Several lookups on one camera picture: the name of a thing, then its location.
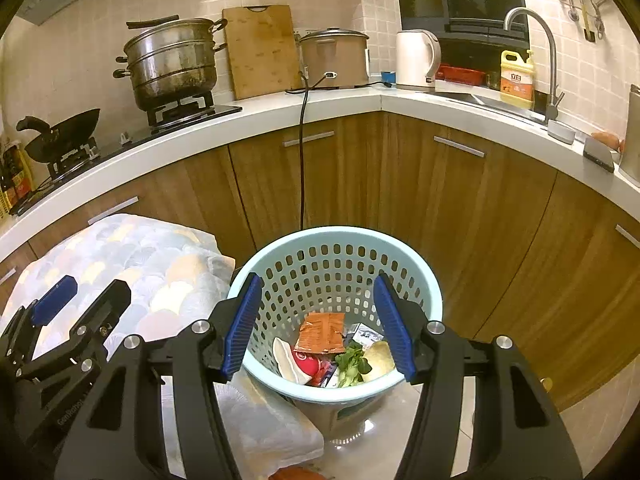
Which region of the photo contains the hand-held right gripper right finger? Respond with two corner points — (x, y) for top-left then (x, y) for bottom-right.
(372, 273), (583, 480)

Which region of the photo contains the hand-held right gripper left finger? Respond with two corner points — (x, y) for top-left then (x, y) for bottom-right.
(52, 272), (266, 480)

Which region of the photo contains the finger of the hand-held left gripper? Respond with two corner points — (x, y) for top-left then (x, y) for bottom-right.
(15, 280), (132, 391)
(0, 276), (78, 361)

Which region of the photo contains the blue and white carton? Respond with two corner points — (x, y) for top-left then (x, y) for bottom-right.
(345, 323), (386, 351)

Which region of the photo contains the green leafy vegetable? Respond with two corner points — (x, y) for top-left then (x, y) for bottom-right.
(334, 342), (373, 388)

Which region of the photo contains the red and white wrapper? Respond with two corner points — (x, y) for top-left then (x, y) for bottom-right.
(271, 337), (313, 386)

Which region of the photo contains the orange snack wrapper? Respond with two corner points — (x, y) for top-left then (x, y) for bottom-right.
(292, 311), (347, 356)

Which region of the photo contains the light blue perforated basket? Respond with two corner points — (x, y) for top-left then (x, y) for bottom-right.
(226, 226), (444, 406)

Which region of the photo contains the scallop print tablecloth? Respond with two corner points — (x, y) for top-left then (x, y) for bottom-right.
(0, 213), (236, 361)

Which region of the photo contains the dark sauce bottle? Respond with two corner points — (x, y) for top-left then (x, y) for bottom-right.
(0, 147), (18, 211)

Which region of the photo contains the wooden base cabinet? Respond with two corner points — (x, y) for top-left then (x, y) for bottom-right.
(0, 110), (640, 411)

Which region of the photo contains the orange object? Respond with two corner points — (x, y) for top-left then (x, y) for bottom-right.
(272, 467), (321, 480)

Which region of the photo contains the black frying pan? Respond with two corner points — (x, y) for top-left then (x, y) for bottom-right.
(16, 108), (101, 163)

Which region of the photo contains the black gas stove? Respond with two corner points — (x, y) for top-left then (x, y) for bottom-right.
(17, 92), (244, 216)

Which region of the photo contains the steel steamer pot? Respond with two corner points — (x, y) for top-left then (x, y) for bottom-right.
(112, 17), (229, 112)

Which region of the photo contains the white sponge holder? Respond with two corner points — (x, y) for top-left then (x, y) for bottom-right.
(546, 120), (576, 145)

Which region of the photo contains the red tray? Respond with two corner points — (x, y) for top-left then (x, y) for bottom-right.
(435, 63), (488, 86)

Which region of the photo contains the white electric kettle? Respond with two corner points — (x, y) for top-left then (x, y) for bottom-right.
(396, 29), (442, 92)

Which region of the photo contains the grey rectangular block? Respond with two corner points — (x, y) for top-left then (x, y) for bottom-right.
(582, 137), (616, 173)

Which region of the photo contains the steel faucet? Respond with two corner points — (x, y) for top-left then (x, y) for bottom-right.
(503, 7), (566, 123)

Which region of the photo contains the yellow detergent bottle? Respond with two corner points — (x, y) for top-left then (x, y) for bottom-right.
(500, 50), (536, 109)

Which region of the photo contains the beige rice cooker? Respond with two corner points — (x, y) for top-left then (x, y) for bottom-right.
(298, 28), (371, 90)

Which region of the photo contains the wooden cutting board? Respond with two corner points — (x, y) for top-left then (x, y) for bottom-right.
(222, 5), (304, 101)

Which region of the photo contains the black spatula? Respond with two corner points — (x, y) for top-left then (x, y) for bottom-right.
(126, 15), (180, 29)

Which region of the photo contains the orange vegetable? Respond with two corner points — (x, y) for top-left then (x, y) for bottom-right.
(590, 131), (626, 153)

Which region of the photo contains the black power cable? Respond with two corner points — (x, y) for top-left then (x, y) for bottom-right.
(285, 71), (333, 231)

